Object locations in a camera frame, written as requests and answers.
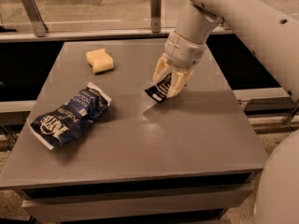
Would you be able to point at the grey table drawer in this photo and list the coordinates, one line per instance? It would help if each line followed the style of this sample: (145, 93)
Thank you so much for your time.
(197, 202)

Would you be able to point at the left metal railing bracket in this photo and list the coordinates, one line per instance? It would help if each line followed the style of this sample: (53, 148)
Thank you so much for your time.
(39, 27)

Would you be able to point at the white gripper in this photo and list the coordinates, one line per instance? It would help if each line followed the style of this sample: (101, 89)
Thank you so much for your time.
(183, 51)

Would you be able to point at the metal railing bracket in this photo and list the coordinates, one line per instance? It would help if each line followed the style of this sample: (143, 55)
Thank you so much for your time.
(39, 27)
(155, 16)

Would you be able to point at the yellow sponge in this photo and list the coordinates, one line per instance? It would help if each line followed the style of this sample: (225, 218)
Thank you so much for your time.
(99, 60)

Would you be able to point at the middle metal railing bracket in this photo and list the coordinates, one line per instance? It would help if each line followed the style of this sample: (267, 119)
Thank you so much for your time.
(155, 16)

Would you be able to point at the black rxbar chocolate wrapper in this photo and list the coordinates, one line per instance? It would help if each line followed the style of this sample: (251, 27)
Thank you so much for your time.
(159, 91)

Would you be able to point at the blue potato chip bag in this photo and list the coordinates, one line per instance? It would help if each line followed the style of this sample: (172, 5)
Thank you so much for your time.
(72, 119)

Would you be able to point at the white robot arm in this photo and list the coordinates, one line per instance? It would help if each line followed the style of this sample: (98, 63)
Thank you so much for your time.
(273, 38)

